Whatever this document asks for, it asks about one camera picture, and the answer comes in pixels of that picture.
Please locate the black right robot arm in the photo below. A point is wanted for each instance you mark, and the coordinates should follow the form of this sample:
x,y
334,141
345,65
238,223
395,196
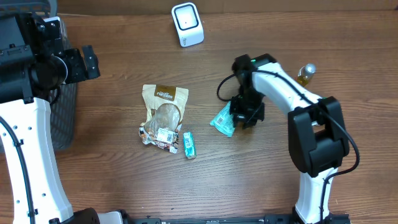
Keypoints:
x,y
316,132

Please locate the brown cookie pouch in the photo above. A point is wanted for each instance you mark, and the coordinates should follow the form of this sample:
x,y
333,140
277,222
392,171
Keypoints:
x,y
165,107

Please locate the yellow bottle silver cap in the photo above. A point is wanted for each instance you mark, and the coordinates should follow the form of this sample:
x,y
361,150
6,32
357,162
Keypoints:
x,y
305,74

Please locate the grey plastic mesh basket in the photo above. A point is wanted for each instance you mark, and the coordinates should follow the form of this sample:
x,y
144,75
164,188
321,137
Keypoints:
x,y
62,120

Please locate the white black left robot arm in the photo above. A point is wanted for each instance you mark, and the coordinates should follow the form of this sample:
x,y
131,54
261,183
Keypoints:
x,y
38,193

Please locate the green Kleenex tissue pack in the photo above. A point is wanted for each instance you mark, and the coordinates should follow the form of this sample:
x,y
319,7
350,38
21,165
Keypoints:
x,y
189,145

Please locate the small printed snack bag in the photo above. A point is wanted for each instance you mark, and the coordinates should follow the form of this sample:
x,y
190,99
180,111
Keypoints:
x,y
163,138

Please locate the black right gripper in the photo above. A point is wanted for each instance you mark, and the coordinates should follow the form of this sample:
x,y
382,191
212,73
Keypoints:
x,y
246,109

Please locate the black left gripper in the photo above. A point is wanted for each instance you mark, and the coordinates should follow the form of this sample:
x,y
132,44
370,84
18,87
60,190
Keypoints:
x,y
74,57

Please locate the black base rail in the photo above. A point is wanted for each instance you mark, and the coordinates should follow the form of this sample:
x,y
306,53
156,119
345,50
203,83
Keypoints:
x,y
217,221

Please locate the white barcode scanner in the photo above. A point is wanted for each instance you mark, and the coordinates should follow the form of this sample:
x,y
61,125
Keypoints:
x,y
188,24

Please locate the teal snack packet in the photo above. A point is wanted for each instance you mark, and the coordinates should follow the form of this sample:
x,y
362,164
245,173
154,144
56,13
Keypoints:
x,y
223,121

